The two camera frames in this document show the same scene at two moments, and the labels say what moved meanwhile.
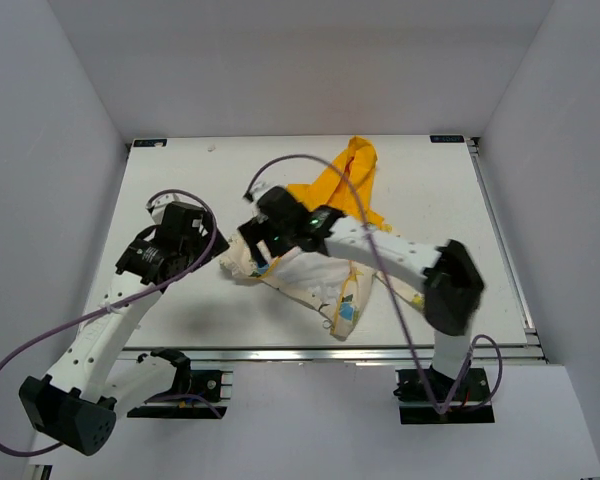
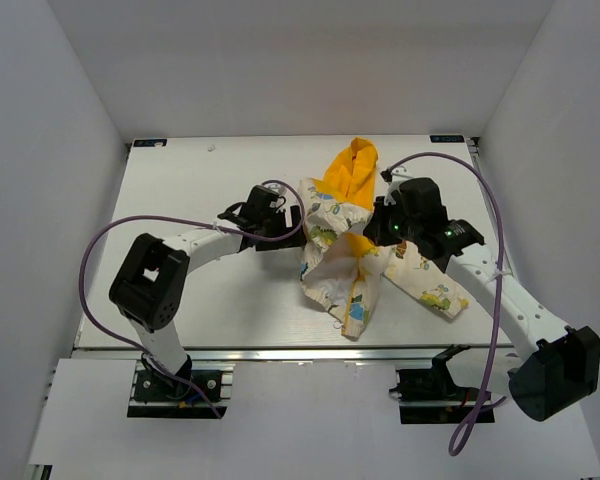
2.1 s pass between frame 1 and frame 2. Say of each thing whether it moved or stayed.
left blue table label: stayed
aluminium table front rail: stayed
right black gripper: moved
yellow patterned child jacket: moved
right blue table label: stayed
